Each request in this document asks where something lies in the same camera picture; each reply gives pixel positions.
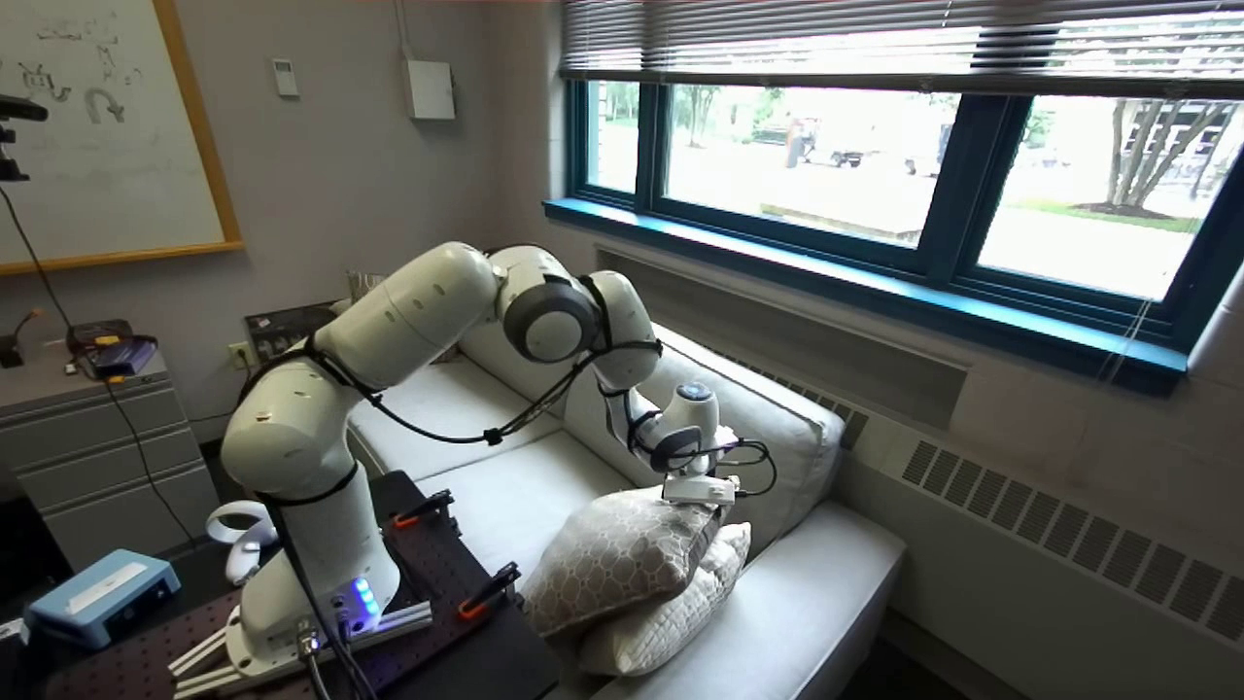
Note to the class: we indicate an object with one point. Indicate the black robot table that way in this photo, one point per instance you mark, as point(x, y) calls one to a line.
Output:
point(431, 570)

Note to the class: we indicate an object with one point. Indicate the grey sofa seat cushion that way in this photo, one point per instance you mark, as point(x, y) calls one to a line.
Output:
point(507, 497)
point(414, 400)

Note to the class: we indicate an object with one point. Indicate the dark device with orange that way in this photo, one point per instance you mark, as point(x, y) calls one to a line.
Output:
point(115, 352)

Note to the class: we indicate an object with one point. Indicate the grey fabric sofa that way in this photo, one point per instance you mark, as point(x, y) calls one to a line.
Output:
point(802, 597)

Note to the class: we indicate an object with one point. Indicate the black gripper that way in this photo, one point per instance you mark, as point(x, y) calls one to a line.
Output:
point(699, 516)

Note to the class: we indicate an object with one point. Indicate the grey drawer cabinet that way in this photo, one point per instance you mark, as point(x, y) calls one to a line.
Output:
point(102, 453)

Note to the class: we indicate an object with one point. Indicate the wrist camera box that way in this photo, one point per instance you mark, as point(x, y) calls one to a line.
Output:
point(702, 490)

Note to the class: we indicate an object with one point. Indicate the light blue box device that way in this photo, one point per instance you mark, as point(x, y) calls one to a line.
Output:
point(102, 597)

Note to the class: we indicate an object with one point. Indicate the wall baseboard radiator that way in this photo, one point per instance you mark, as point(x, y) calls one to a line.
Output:
point(1062, 528)

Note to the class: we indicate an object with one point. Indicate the small white thermostat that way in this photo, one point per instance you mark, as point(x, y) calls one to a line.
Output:
point(284, 79)

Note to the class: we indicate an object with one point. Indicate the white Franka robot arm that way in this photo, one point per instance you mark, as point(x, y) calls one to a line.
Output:
point(402, 311)

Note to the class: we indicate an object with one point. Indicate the white wall box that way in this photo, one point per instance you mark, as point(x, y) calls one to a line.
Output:
point(435, 90)

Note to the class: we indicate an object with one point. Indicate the wide teal window frame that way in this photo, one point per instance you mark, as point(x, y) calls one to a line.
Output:
point(954, 169)

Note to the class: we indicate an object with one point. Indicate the wood framed whiteboard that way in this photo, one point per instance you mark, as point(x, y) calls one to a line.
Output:
point(102, 128)

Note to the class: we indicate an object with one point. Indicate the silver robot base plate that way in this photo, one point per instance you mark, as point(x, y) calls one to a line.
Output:
point(402, 624)

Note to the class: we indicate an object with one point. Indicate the black camera on tripod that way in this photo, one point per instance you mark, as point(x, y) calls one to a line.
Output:
point(16, 128)

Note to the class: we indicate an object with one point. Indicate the hexagon patterned beige pillow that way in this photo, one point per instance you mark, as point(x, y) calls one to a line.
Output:
point(610, 558)

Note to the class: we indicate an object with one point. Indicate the orange black clamp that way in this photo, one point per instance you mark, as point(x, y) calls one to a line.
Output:
point(423, 510)
point(492, 588)

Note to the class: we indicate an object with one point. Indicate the grey slatted window blind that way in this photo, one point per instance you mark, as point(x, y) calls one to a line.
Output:
point(906, 33)

